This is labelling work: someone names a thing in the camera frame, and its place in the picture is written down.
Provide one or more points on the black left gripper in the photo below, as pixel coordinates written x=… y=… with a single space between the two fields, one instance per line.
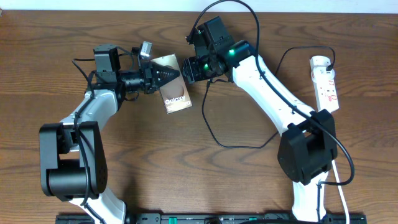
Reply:
x=146 y=71

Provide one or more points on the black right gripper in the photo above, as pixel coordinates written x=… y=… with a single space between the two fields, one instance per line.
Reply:
x=189 y=65

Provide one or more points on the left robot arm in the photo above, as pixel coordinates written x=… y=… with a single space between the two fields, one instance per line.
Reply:
x=73 y=166

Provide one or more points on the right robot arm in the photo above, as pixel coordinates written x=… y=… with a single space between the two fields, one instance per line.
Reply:
x=307 y=148

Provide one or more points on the white USB charger plug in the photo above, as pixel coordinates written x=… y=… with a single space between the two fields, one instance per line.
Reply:
x=321 y=74

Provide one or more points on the white power strip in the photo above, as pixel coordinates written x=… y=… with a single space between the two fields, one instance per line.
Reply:
x=325 y=92

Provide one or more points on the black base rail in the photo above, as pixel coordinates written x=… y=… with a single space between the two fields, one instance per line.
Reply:
x=156 y=218

